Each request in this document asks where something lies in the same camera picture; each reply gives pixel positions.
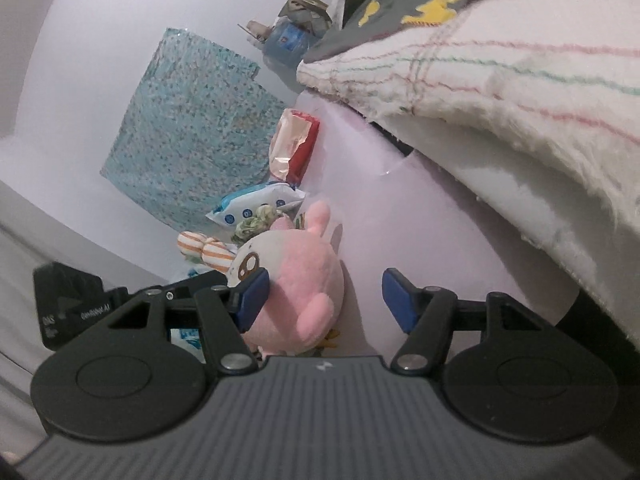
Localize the blue water bottle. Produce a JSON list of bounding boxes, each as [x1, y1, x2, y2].
[[262, 20, 313, 68]]

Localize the pink plush toy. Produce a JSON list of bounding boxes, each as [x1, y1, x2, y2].
[[227, 199, 346, 353]]

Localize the pink wet wipes pack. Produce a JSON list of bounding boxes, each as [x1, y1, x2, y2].
[[269, 107, 321, 184]]

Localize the pink printed bed sheet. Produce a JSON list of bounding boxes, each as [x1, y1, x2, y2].
[[280, 92, 586, 358]]

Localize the green cloth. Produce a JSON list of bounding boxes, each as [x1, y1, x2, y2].
[[231, 204, 282, 243]]

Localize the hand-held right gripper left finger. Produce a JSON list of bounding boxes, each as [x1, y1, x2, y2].
[[107, 267, 271, 375]]

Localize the blue patterned wall cloth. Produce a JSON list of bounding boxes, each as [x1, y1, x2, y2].
[[100, 27, 286, 233]]

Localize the orange striped plush toy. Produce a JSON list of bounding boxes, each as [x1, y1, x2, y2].
[[177, 230, 238, 273]]

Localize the white striped blanket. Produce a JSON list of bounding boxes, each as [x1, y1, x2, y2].
[[296, 0, 640, 356]]

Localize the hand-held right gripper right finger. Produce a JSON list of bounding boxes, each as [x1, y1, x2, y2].
[[381, 267, 543, 376]]

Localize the cardboard scraps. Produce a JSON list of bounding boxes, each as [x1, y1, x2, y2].
[[240, 0, 333, 37]]

